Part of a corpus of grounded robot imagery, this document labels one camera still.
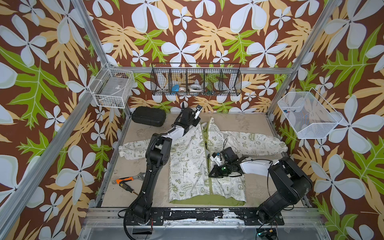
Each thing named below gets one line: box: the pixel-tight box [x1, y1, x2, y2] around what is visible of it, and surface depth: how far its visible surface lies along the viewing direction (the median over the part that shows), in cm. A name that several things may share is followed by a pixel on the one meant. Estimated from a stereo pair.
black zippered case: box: [131, 106, 167, 127], surface depth 116 cm
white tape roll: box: [189, 84, 203, 92], surface depth 100 cm
